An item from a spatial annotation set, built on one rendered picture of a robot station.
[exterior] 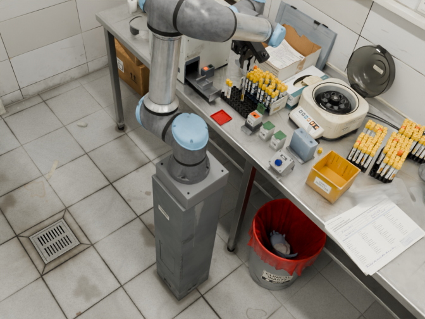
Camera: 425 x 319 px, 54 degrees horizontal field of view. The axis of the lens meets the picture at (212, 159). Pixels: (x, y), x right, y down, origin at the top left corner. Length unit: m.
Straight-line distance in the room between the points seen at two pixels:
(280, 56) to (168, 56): 0.94
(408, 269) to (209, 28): 1.04
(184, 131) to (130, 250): 1.22
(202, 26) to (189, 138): 0.38
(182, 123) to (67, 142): 1.68
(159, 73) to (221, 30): 0.26
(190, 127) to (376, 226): 0.76
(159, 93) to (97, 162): 1.51
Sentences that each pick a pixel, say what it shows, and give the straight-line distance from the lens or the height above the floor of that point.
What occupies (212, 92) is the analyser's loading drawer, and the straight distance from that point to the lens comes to 1.86.
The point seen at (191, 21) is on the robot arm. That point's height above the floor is 1.55.
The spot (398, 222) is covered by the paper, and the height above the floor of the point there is 0.89.
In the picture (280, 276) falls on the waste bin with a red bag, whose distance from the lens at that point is 2.16.
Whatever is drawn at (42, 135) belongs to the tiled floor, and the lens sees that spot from 3.02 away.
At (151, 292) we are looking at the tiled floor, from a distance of 2.31.
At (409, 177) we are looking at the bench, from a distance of 1.85.
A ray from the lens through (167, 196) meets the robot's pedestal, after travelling 1.56.
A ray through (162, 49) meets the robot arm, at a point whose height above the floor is 1.42.
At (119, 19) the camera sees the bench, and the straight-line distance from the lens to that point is 2.36.
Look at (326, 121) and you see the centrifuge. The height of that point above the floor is 0.97.
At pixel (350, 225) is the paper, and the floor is 0.89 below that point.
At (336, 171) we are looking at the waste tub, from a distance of 1.71.
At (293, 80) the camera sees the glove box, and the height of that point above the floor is 0.94.
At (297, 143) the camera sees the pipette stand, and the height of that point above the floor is 0.93.
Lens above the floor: 2.15
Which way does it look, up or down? 51 degrees down
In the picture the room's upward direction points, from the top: 7 degrees clockwise
